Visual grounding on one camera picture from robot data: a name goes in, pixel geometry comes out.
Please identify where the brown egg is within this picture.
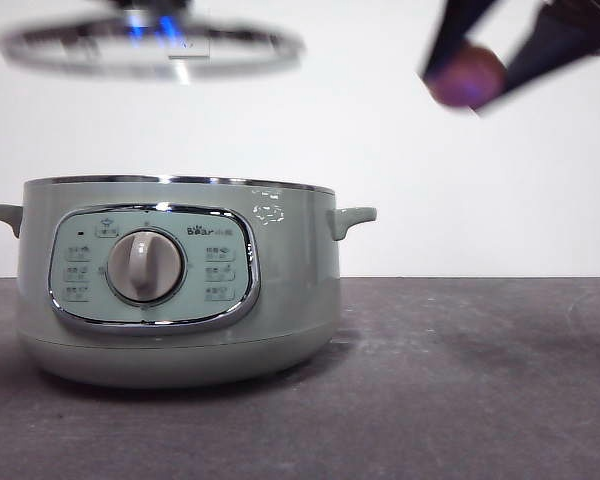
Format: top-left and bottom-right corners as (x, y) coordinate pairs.
(424, 42), (508, 109)

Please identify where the glass lid with green knob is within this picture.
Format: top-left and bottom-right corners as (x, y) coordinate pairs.
(0, 8), (306, 85)

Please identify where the green electric cooking pot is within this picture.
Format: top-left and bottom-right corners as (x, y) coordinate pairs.
(0, 174), (379, 390)

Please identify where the white wall socket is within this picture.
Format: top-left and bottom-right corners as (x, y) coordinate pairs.
(167, 34), (212, 59)

